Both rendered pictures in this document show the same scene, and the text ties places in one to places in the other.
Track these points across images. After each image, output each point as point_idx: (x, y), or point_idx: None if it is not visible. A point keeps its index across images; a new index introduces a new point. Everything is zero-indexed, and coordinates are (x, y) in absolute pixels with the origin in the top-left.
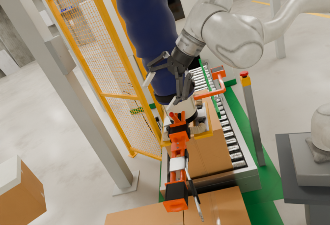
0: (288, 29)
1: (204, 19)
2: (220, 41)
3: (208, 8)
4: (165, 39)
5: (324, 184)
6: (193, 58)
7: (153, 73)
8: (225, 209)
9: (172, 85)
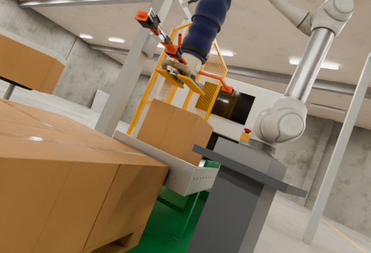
0: None
1: None
2: None
3: None
4: (212, 12)
5: (232, 157)
6: None
7: None
8: (144, 157)
9: (194, 38)
